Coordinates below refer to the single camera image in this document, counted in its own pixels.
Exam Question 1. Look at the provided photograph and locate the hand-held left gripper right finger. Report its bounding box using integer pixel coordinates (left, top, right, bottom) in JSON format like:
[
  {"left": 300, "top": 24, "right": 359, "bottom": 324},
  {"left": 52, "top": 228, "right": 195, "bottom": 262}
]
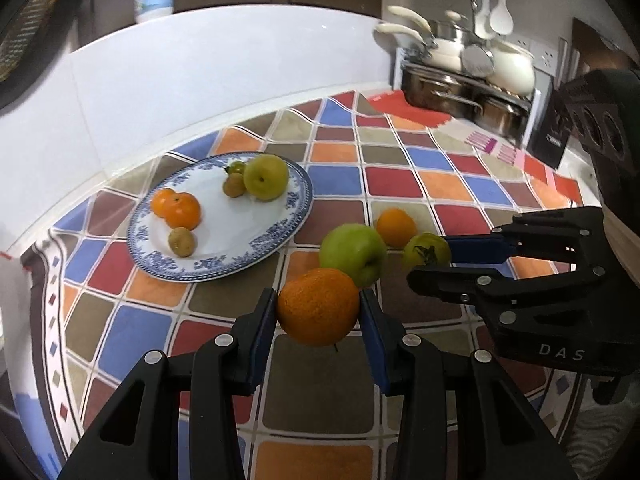
[{"left": 359, "top": 289, "right": 578, "bottom": 480}]

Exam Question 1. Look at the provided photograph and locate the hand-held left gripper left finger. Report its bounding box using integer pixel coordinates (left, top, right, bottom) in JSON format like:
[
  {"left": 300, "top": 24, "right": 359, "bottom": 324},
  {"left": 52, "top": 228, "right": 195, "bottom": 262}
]
[{"left": 57, "top": 287, "right": 279, "bottom": 480}]

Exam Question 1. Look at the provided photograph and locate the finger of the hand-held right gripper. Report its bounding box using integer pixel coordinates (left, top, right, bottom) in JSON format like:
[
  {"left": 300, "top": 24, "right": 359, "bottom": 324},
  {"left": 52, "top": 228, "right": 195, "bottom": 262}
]
[
  {"left": 442, "top": 206, "right": 608, "bottom": 271},
  {"left": 407, "top": 260, "right": 611, "bottom": 331}
]

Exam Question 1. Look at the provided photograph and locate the blue-rimmed white plate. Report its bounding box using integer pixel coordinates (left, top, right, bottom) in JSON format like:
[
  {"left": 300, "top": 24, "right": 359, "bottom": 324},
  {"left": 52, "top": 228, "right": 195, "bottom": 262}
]
[{"left": 126, "top": 151, "right": 314, "bottom": 282}]

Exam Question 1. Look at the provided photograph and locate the brown kiwi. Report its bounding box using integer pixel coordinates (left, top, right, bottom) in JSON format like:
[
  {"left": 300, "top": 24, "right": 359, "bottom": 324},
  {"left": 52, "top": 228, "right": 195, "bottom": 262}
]
[
  {"left": 222, "top": 173, "right": 247, "bottom": 198},
  {"left": 168, "top": 227, "right": 197, "bottom": 258}
]

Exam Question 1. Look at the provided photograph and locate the yellow-green apple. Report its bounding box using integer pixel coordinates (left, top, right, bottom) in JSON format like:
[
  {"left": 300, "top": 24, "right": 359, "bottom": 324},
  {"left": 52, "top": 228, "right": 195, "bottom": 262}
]
[{"left": 243, "top": 154, "right": 290, "bottom": 202}]

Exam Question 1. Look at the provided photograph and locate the small orange tangerine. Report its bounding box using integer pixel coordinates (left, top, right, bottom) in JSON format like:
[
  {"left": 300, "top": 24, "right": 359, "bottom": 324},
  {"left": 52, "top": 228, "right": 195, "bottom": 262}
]
[{"left": 376, "top": 208, "right": 417, "bottom": 248}]

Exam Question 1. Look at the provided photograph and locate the green apple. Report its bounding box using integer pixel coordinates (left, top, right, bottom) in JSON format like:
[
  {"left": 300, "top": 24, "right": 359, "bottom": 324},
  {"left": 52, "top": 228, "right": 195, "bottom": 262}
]
[{"left": 319, "top": 224, "right": 388, "bottom": 288}]

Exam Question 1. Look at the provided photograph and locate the colourful checkered table mat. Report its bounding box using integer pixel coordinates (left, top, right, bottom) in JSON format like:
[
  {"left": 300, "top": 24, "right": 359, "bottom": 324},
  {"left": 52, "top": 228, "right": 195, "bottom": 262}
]
[{"left": 15, "top": 87, "right": 588, "bottom": 480}]

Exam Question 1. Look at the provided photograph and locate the small steel pot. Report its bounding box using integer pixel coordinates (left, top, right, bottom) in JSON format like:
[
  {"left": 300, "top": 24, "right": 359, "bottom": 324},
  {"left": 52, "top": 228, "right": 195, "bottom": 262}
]
[{"left": 479, "top": 92, "right": 527, "bottom": 137}]

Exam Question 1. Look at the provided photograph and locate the black box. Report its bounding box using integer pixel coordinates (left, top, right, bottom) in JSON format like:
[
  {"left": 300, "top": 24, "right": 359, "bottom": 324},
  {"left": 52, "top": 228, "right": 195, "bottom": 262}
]
[{"left": 529, "top": 77, "right": 572, "bottom": 169}]

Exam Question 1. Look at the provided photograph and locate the white dish rack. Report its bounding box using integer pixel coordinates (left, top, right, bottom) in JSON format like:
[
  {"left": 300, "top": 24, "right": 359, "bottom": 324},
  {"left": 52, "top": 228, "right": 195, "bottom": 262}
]
[{"left": 394, "top": 52, "right": 556, "bottom": 152}]

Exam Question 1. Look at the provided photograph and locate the large steel pot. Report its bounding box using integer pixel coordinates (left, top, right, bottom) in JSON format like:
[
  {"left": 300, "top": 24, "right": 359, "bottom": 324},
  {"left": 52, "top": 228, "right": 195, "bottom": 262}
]
[{"left": 401, "top": 66, "right": 484, "bottom": 114}]

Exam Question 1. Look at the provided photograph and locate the white ceramic pitcher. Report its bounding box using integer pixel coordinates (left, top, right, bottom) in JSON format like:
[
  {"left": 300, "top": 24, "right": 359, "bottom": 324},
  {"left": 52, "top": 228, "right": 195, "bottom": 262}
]
[{"left": 492, "top": 42, "right": 537, "bottom": 96}]

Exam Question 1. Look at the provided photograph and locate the metal skimmer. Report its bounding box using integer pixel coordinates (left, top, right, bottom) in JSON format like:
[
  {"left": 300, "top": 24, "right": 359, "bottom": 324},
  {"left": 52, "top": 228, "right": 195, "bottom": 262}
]
[{"left": 461, "top": 0, "right": 496, "bottom": 79}]

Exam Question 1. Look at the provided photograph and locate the white plastic spoon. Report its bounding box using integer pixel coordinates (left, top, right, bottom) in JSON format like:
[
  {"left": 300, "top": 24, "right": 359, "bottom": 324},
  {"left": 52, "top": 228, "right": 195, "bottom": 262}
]
[
  {"left": 489, "top": 0, "right": 514, "bottom": 36},
  {"left": 474, "top": 0, "right": 494, "bottom": 39}
]

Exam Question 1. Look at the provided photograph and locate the cream-handled white pan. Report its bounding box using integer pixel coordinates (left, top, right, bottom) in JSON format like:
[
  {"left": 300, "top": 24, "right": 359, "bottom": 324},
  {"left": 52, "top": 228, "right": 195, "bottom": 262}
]
[
  {"left": 387, "top": 6, "right": 468, "bottom": 41},
  {"left": 375, "top": 21, "right": 467, "bottom": 74}
]

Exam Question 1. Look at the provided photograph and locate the white wall socket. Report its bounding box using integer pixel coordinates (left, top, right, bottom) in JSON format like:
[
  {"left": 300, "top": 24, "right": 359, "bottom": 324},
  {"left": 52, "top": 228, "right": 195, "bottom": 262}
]
[{"left": 532, "top": 37, "right": 559, "bottom": 72}]

